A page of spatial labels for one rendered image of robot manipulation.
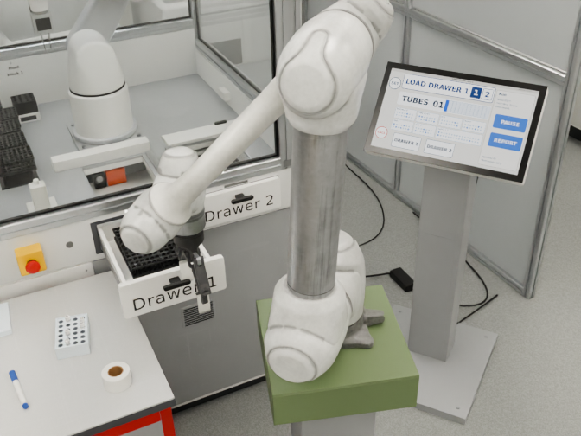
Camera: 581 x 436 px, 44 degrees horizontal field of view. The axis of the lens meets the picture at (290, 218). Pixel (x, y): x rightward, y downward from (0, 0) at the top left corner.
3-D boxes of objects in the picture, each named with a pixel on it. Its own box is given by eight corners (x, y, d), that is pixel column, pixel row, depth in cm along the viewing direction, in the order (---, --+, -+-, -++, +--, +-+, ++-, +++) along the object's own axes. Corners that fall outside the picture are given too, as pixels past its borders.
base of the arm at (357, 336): (390, 346, 174) (391, 329, 171) (299, 354, 173) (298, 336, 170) (376, 298, 190) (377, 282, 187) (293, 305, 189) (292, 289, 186)
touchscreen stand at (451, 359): (464, 425, 263) (504, 183, 207) (350, 385, 280) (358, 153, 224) (496, 339, 300) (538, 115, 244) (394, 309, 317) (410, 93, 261)
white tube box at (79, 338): (90, 354, 189) (87, 343, 187) (57, 360, 188) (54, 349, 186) (89, 323, 200) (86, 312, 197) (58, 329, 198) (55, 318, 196)
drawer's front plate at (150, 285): (226, 288, 202) (223, 256, 196) (124, 319, 192) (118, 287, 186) (224, 285, 203) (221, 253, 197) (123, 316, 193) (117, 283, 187)
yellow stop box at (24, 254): (47, 271, 207) (42, 251, 203) (22, 278, 204) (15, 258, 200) (44, 261, 211) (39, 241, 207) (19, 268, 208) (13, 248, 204)
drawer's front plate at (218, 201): (281, 207, 237) (280, 177, 231) (197, 229, 227) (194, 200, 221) (278, 204, 238) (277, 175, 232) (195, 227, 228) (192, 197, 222)
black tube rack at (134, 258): (194, 270, 206) (193, 252, 203) (135, 287, 200) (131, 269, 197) (171, 231, 223) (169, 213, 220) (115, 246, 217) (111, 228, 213)
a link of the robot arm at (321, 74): (351, 338, 168) (324, 407, 150) (284, 322, 172) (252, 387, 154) (386, 12, 124) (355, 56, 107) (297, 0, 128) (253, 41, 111)
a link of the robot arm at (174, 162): (174, 193, 177) (149, 221, 167) (167, 136, 169) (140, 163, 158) (214, 199, 174) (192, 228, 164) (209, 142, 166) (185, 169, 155)
